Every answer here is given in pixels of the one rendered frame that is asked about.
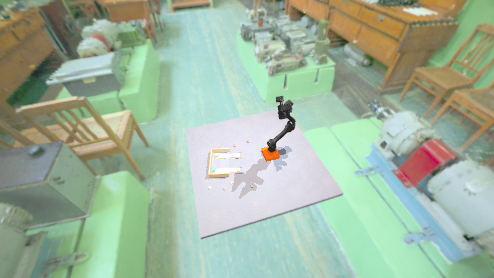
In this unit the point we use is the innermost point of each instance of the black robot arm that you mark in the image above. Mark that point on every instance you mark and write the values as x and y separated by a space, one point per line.
288 128

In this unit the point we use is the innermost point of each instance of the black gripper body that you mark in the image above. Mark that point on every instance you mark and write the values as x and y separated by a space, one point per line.
281 107

